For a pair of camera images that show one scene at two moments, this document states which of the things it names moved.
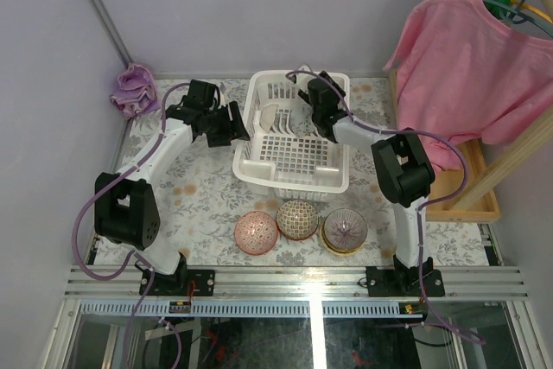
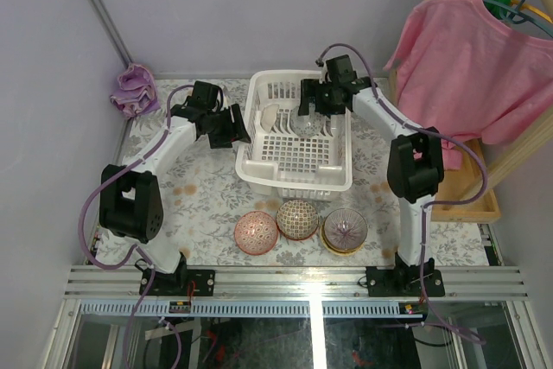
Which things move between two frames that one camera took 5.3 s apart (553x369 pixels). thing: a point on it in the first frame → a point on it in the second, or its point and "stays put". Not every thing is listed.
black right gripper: (305, 95) → (314, 88)
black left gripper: (229, 125) stays put
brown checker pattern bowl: (296, 219) stays put
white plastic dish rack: (286, 154) stays put
